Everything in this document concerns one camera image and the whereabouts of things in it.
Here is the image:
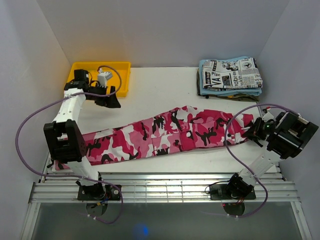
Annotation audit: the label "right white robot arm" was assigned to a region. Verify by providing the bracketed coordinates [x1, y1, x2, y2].
[225, 111, 319, 199]

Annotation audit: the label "yellow plastic tray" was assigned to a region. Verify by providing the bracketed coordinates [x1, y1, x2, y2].
[66, 61, 132, 98]

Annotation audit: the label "newspaper print folded trousers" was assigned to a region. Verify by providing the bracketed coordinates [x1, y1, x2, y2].
[197, 56, 263, 97]

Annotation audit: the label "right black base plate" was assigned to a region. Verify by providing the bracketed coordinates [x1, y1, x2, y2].
[209, 183, 256, 200]

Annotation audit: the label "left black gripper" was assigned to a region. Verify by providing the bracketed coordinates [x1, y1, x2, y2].
[87, 83, 122, 109]

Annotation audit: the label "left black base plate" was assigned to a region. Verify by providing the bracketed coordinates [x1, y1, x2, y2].
[76, 183, 122, 201]

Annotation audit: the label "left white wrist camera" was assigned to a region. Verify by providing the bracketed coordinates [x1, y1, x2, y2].
[97, 71, 113, 88]

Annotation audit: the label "aluminium rail frame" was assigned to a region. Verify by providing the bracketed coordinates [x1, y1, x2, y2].
[21, 149, 312, 240]

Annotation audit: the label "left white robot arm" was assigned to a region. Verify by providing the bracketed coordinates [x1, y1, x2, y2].
[43, 68, 121, 200]

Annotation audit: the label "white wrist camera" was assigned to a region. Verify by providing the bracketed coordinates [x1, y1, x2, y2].
[262, 106, 274, 122]
[97, 71, 113, 88]

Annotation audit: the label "pink camouflage trousers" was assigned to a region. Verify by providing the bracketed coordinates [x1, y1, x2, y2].
[51, 105, 255, 171]

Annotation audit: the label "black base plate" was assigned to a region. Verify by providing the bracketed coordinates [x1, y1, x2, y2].
[76, 183, 122, 201]
[209, 183, 256, 200]

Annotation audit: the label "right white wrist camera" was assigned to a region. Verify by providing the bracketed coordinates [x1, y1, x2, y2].
[262, 106, 274, 122]

